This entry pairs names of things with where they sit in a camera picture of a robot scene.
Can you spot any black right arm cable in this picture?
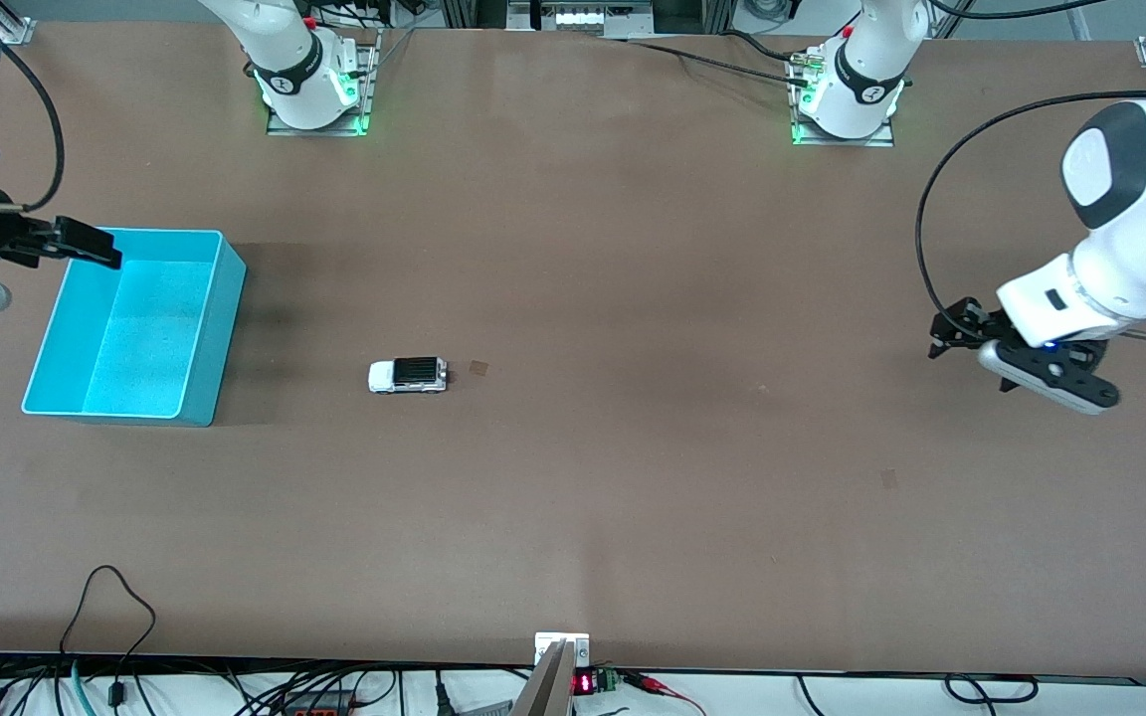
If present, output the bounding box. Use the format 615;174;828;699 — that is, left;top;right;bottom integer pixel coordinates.
0;0;66;212

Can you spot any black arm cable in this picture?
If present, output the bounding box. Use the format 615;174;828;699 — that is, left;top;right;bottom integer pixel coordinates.
0;0;66;212
915;0;1146;344

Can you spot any thin black looped cable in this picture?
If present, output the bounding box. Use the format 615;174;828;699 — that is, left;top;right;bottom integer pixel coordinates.
58;565;158;708

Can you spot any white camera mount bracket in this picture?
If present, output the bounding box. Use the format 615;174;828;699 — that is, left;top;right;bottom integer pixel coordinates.
534;632;591;667

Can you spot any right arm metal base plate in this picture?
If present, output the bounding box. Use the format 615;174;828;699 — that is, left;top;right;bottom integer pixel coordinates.
267;28;382;137

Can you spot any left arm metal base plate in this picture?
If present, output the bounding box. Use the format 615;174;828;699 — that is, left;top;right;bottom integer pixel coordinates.
790;50;895;148

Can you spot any teal plastic bin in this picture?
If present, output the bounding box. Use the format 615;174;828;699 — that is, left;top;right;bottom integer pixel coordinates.
21;228;248;429

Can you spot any red clip lead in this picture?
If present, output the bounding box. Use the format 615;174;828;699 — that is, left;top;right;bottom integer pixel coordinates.
623;671;708;716

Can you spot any white jeep toy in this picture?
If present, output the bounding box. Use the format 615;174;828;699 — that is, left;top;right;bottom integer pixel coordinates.
367;356;450;396

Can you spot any black coiled cable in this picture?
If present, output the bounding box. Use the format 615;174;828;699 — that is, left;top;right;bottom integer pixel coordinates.
943;673;1040;705

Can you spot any short black table cable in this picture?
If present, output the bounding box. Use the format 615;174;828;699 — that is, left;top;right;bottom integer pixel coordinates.
722;30;813;64

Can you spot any aluminium frame with device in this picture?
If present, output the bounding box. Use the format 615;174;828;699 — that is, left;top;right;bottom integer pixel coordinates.
506;0;656;39

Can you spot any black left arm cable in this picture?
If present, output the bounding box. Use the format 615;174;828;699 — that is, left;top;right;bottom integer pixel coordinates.
915;0;1146;344

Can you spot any long black table cable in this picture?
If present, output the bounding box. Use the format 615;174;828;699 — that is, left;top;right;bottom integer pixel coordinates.
593;35;813;87

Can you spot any grey aluminium camera bar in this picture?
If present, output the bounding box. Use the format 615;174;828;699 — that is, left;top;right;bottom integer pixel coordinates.
511;641;574;716

